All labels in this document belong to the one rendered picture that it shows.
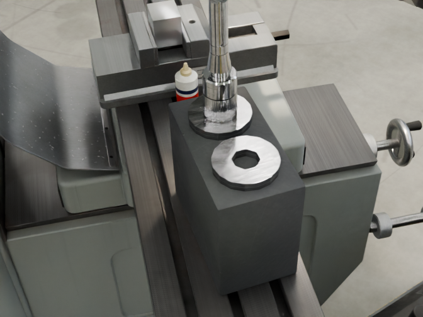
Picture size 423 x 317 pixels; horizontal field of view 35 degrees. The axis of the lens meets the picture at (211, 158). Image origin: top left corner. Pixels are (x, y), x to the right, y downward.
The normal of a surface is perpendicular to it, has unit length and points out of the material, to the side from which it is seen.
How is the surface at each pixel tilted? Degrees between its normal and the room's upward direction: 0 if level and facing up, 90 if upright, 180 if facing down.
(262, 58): 90
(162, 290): 0
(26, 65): 45
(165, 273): 0
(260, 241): 90
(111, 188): 90
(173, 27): 90
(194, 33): 0
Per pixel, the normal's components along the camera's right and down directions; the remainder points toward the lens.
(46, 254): 0.22, 0.68
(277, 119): -0.03, -0.71
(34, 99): 0.66, -0.64
